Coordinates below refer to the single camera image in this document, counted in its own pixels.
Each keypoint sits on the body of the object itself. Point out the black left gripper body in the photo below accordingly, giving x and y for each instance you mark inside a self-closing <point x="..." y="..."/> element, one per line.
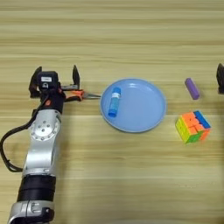
<point x="54" y="100"/>

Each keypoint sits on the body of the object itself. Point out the blue glue stick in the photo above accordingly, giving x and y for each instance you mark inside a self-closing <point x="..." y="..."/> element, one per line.
<point x="114" y="102"/>

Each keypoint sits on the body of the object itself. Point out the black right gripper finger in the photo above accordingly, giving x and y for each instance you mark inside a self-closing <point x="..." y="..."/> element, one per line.
<point x="220" y="78"/>

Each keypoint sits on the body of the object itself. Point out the purple cylinder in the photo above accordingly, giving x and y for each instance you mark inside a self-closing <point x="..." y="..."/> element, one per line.
<point x="192" y="89"/>

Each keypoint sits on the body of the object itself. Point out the light blue round plate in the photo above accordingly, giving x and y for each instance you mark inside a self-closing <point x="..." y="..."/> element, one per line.
<point x="140" y="108"/>

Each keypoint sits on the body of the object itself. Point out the orange black needle-nose pliers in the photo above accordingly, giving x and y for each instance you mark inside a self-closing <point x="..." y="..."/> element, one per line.
<point x="77" y="94"/>

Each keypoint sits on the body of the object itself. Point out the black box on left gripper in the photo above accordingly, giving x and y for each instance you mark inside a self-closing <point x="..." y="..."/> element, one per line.
<point x="47" y="79"/>

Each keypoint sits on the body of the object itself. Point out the multicoloured puzzle cube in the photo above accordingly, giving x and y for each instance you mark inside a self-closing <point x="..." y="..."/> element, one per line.
<point x="192" y="125"/>

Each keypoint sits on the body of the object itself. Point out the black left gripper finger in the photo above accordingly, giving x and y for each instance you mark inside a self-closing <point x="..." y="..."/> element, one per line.
<point x="33" y="86"/>
<point x="76" y="76"/>

